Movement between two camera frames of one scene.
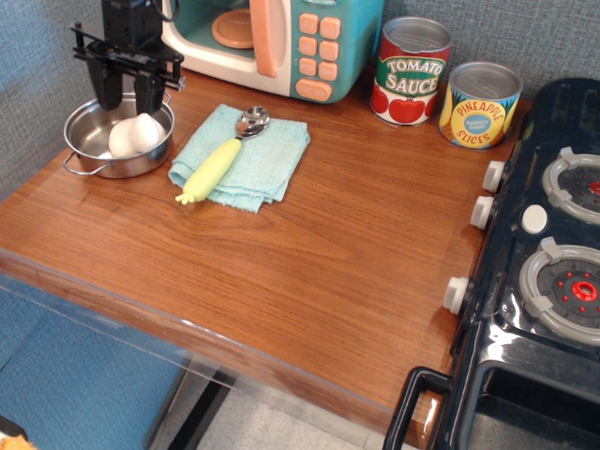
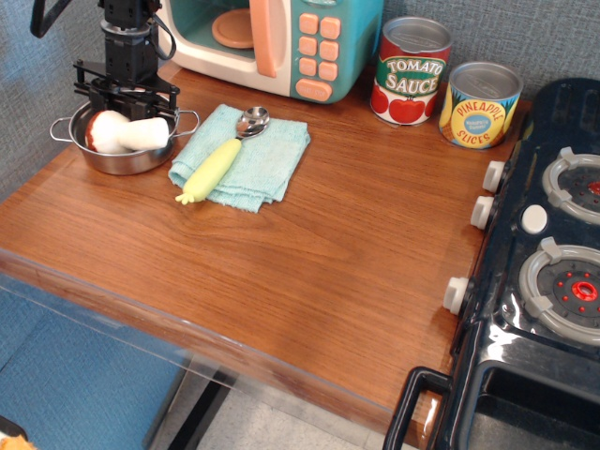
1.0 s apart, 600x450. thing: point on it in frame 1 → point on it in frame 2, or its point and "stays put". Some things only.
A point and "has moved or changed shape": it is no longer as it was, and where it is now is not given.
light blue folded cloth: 261,171 stays put
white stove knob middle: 481,212 stays put
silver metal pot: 87,130 has moved or changed shape
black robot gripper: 132,37 → 129,85
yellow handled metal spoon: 251,121 stays put
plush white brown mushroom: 132,135 has moved or changed shape
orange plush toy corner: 16,442 stays put
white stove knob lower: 455,293 stays put
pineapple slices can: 480,104 stays put
